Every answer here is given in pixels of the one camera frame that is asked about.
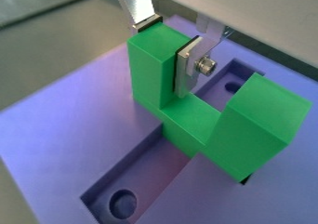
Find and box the green U-shaped block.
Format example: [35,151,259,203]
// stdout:
[127,22,311,181]

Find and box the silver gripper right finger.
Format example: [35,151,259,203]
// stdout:
[174,14,232,98]

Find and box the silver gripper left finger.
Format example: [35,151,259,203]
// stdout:
[117,0,163,33]

